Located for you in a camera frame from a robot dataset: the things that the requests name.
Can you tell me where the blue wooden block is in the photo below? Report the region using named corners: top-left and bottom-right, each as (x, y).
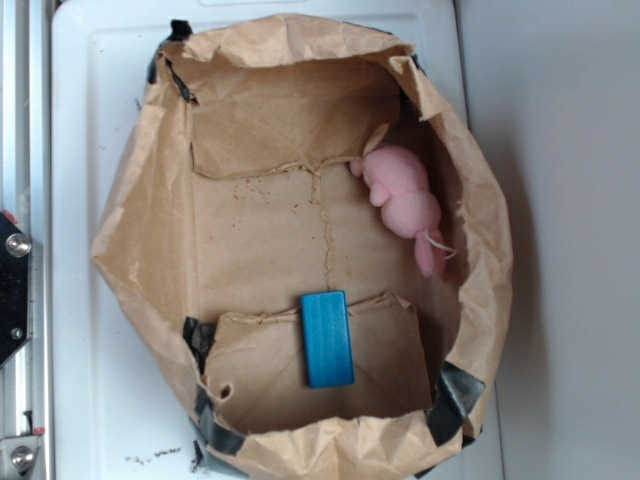
top-left (301, 290), bottom-right (354, 389)

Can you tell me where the black metal bracket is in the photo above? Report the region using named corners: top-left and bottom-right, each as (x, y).
top-left (0, 210), bottom-right (32, 367)

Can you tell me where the brown paper bag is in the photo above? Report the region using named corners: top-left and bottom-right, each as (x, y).
top-left (91, 14), bottom-right (513, 479)

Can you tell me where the aluminium frame rail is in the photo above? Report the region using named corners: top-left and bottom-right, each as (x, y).
top-left (1, 1), bottom-right (55, 479)

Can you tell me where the pink plush toy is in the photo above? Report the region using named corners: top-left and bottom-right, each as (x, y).
top-left (349, 144), bottom-right (455, 277)

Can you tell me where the white plastic tray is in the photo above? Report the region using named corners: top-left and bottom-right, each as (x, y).
top-left (51, 1), bottom-right (503, 479)

